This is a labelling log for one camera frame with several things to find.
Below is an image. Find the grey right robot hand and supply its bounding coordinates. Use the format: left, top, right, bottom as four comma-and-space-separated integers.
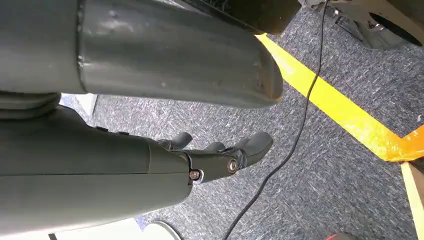
0, 0, 285, 238

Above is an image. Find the small white floor piece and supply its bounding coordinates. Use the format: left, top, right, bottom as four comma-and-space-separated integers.
59, 93, 99, 117

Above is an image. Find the ribbed grey right arm sleeve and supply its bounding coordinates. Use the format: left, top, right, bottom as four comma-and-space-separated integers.
0, 91, 63, 120

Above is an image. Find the white rounded object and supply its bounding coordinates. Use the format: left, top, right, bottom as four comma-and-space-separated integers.
142, 220, 184, 240

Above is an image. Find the white flat panel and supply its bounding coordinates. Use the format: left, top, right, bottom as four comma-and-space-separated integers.
0, 217, 144, 240

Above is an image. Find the yellow floor tape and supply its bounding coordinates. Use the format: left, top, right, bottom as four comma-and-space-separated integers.
255, 33, 413, 162

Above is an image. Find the dark grey machine base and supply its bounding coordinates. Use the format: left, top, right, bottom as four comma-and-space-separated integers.
299, 0, 424, 51

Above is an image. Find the red object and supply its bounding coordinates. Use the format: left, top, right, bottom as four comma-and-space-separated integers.
325, 232, 359, 240

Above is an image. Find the orange floor tape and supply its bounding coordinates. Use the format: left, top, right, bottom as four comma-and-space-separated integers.
379, 124, 424, 163

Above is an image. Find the black cable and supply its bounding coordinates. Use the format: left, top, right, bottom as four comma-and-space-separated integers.
221, 0, 330, 240

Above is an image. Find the pale wooden post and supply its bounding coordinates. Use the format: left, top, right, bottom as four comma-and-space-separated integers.
400, 161, 424, 240

